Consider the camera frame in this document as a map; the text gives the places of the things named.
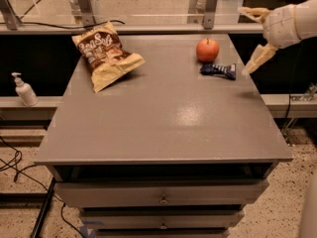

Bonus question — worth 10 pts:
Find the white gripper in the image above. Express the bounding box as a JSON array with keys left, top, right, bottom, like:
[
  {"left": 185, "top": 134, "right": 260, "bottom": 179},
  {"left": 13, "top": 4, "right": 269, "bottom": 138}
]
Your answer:
[{"left": 238, "top": 5, "right": 300, "bottom": 75}]

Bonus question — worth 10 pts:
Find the blue rxbar wrapper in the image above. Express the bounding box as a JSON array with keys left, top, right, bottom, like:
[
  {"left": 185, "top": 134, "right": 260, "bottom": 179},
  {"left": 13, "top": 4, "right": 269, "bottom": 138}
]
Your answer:
[{"left": 200, "top": 62, "right": 236, "bottom": 80}]

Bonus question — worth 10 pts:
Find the red apple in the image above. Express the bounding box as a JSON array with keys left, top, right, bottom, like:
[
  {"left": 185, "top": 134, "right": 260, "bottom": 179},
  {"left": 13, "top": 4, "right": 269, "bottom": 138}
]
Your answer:
[{"left": 196, "top": 39, "right": 220, "bottom": 62}]

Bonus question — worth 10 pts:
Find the grey drawer cabinet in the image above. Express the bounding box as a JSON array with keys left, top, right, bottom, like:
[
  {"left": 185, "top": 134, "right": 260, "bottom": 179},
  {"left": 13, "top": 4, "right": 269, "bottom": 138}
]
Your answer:
[{"left": 37, "top": 35, "right": 291, "bottom": 238}]

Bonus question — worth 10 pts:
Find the brown yellow chip bag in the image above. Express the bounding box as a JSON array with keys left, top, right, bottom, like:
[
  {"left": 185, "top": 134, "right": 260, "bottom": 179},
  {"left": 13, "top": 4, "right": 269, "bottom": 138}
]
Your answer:
[{"left": 72, "top": 22, "right": 145, "bottom": 93}]

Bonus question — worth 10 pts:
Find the top drawer with knob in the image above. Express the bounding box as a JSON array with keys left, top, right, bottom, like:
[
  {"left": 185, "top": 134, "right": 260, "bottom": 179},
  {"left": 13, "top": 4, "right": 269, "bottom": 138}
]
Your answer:
[{"left": 55, "top": 179, "right": 268, "bottom": 208}]

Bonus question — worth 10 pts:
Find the drawer with knob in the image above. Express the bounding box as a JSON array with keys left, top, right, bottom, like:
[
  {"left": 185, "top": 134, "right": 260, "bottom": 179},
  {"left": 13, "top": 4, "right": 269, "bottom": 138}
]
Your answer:
[
  {"left": 80, "top": 210, "right": 244, "bottom": 229},
  {"left": 55, "top": 179, "right": 268, "bottom": 208}
]

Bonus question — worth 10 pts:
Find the white pump bottle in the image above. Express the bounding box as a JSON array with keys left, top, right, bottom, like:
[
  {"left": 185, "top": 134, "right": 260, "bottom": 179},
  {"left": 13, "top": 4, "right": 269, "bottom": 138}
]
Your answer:
[{"left": 12, "top": 72, "right": 38, "bottom": 106}]

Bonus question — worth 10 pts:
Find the right metal bracket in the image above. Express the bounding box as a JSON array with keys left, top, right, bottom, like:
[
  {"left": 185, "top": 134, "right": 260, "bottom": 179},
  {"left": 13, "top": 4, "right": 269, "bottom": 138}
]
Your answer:
[{"left": 194, "top": 0, "right": 218, "bottom": 29}]

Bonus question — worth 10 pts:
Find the metal bracket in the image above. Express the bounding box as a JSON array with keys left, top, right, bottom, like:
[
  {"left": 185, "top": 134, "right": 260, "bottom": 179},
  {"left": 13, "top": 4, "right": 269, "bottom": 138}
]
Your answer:
[
  {"left": 0, "top": 0, "right": 22, "bottom": 30},
  {"left": 68, "top": 0, "right": 96, "bottom": 26},
  {"left": 194, "top": 0, "right": 218, "bottom": 29}
]

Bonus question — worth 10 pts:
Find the black cable on rail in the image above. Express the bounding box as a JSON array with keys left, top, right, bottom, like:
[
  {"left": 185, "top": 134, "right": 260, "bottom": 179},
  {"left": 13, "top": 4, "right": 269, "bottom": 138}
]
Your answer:
[{"left": 19, "top": 19, "right": 126, "bottom": 31}]

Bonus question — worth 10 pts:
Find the far left metal bracket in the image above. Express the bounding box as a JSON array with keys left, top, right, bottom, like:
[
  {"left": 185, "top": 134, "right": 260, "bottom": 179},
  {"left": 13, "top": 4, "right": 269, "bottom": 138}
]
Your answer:
[{"left": 0, "top": 0, "right": 22, "bottom": 30}]

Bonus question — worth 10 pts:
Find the black floor cable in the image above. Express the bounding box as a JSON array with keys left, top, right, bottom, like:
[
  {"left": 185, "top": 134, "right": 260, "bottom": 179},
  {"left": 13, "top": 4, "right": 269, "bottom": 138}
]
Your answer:
[{"left": 0, "top": 136, "right": 87, "bottom": 238}]

